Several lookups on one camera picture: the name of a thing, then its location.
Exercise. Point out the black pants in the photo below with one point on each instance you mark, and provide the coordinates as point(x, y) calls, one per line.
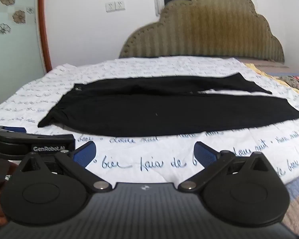
point(152, 109)

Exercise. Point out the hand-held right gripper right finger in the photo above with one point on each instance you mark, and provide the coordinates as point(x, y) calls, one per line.
point(204, 152)

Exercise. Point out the white script printed blanket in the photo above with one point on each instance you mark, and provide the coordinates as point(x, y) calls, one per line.
point(139, 151)

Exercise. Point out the pink mattress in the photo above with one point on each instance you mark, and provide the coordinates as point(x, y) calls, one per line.
point(266, 63)

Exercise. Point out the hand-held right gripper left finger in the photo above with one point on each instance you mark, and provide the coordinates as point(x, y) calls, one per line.
point(86, 152)

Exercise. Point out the brown wooden door frame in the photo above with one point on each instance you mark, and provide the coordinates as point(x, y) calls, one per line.
point(43, 29)

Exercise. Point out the olive upholstered headboard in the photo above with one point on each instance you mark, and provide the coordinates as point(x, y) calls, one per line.
point(201, 29)

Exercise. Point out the floral bedsheet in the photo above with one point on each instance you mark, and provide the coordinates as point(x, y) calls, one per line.
point(295, 83)

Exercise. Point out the floral printed door panel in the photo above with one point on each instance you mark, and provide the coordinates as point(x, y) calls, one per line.
point(17, 54)

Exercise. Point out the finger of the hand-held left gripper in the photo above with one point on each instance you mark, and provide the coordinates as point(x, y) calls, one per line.
point(15, 129)

